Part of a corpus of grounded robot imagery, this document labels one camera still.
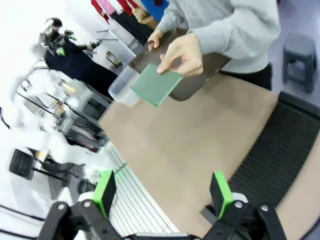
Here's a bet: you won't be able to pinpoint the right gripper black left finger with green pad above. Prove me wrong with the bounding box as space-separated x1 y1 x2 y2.
37 169 123 240

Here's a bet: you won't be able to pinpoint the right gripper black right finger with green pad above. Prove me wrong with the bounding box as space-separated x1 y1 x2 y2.
199 171 287 240

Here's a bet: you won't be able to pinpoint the dark brown plastic tray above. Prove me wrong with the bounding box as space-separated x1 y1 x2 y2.
127 27 232 102

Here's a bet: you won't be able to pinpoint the green PCB board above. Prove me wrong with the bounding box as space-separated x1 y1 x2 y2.
129 62 185 109

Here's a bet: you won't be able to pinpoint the person's right forearm grey sleeve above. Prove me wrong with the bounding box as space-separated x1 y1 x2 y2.
156 0 193 35

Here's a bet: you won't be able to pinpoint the person's left forearm grey sleeve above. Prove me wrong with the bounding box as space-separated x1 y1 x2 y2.
187 9 281 68

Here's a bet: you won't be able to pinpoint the person's left hand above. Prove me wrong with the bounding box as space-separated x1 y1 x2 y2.
156 32 204 77

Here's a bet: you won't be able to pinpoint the person's right hand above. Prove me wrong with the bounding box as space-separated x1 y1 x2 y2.
146 27 165 50

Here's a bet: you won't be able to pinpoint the black slotted PCB rack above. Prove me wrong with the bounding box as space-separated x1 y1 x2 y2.
199 90 320 226

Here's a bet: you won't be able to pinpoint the black flat box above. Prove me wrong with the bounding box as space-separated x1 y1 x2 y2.
8 148 35 181

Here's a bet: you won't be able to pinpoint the clear plastic box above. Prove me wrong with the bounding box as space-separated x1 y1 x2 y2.
99 27 141 108

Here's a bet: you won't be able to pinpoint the background person in black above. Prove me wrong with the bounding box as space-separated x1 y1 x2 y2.
43 17 118 88

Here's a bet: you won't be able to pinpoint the grey plastic stool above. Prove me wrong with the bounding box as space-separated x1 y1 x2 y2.
282 33 318 94

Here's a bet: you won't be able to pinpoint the person's body grey hoodie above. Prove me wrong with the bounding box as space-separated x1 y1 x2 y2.
169 0 281 91

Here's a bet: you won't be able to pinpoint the slotted aluminium base plate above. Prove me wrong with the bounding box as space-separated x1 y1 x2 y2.
99 142 181 237

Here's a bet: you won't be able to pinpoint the aluminium frame stand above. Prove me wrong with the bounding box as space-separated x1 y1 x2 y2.
57 77 112 151

